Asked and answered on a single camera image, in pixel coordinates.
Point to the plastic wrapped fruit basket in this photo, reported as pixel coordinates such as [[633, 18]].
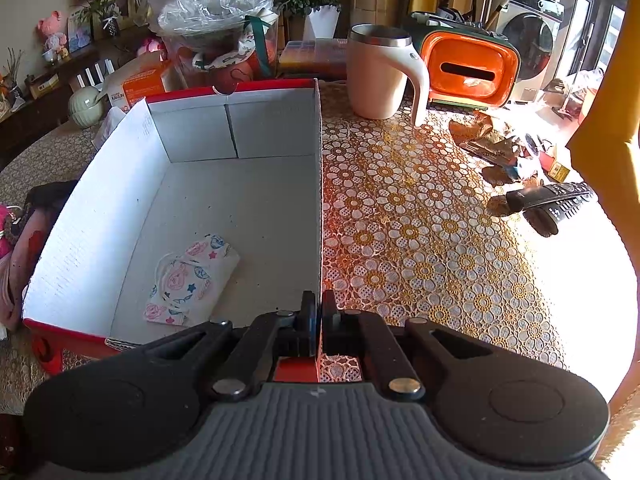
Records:
[[218, 43]]

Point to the white plant pot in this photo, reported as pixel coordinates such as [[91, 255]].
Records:
[[321, 23]]

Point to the orange green tissue box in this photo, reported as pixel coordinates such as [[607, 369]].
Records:
[[468, 66]]

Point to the brown snack wrappers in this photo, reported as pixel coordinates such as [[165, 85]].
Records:
[[512, 156]]

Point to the white washing machine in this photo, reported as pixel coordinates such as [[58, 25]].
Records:
[[531, 27]]

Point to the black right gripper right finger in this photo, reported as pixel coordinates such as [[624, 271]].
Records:
[[365, 336]]

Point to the red white cardboard box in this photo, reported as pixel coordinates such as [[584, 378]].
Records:
[[245, 167]]

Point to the pink pig plush figure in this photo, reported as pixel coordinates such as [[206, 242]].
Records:
[[51, 30]]

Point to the white wifi router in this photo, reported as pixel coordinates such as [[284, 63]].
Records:
[[93, 75]]

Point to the orange medicine box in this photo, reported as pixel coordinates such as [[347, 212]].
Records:
[[144, 76]]

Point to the pale green ribbed pot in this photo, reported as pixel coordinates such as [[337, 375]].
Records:
[[86, 107]]

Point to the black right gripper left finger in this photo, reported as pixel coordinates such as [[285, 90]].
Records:
[[280, 346]]

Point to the floral patterned face mask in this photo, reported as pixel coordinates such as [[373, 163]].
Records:
[[188, 285]]

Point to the cream steel travel mug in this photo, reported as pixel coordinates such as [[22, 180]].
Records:
[[380, 61]]

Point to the colourful flat box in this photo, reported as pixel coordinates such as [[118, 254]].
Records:
[[323, 58]]

